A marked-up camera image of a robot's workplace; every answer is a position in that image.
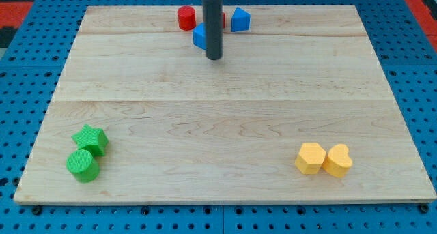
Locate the wooden board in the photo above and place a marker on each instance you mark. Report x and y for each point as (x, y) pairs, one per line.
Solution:
(185, 130)

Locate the blue cube block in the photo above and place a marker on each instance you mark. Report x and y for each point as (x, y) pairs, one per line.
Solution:
(199, 37)

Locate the blue triangular block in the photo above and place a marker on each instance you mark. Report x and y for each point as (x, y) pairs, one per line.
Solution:
(240, 20)

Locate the red block behind rod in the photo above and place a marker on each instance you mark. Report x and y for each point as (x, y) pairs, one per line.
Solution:
(223, 20)

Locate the red cylinder block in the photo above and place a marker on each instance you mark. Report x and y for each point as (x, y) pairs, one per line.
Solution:
(186, 18)

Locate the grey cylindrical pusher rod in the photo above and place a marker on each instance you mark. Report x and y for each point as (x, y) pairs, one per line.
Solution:
(213, 23)

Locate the yellow hexagon block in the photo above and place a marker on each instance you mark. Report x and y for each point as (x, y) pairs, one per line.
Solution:
(310, 158)

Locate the green star block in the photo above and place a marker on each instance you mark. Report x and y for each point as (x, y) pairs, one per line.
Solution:
(92, 139)

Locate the yellow heart block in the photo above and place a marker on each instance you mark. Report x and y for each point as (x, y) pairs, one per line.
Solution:
(338, 162)

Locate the green cylinder block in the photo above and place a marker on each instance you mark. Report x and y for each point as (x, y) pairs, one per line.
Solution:
(83, 166)

